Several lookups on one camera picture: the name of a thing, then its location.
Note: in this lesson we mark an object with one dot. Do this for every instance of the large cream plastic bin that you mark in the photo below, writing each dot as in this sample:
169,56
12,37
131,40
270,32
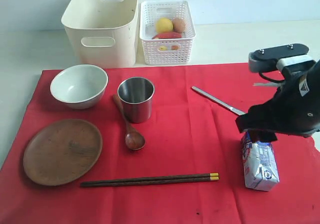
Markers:
103,32

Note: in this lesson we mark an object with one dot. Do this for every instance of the red tablecloth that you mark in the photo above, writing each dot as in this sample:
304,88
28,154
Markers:
186,134

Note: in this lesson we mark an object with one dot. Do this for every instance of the wooden spoon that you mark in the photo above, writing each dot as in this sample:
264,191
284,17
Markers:
133,139

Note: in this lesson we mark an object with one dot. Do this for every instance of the stainless steel cup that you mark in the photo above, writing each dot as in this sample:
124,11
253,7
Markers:
135,94

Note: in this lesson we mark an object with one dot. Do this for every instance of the white ceramic bowl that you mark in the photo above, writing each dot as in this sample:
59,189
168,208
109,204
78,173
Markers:
80,87

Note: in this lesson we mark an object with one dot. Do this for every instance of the brown egg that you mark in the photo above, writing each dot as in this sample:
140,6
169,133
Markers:
179,25

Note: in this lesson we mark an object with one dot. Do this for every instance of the blue white milk carton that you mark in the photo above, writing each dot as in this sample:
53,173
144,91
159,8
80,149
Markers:
259,164

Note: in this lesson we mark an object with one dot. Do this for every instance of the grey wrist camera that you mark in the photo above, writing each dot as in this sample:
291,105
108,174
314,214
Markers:
276,58

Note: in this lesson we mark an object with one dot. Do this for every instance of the red sausage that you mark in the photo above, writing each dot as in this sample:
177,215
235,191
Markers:
168,35

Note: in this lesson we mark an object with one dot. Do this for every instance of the yellow cheese wedge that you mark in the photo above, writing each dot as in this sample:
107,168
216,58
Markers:
162,48

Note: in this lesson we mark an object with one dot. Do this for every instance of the white perforated plastic basket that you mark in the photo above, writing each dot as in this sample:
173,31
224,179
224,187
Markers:
150,12

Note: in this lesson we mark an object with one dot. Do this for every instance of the silver table knife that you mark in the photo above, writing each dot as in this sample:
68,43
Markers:
234,110

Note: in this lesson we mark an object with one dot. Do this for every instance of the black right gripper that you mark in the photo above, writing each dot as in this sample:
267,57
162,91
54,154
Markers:
294,108

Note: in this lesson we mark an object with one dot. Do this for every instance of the upper wooden chopstick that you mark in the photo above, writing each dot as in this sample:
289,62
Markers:
154,178

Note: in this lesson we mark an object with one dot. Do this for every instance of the round wooden plate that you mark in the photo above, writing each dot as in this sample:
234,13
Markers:
62,152

